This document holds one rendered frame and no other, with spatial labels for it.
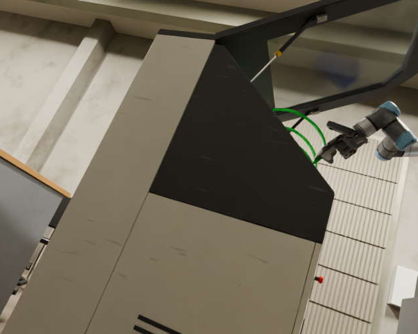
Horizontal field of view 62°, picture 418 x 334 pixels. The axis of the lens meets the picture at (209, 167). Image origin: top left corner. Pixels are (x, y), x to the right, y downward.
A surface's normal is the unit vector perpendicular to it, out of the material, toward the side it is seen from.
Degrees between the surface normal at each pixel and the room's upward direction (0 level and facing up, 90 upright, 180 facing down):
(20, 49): 90
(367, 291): 90
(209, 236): 90
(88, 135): 90
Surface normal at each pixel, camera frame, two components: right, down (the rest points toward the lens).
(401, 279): -0.15, -0.39
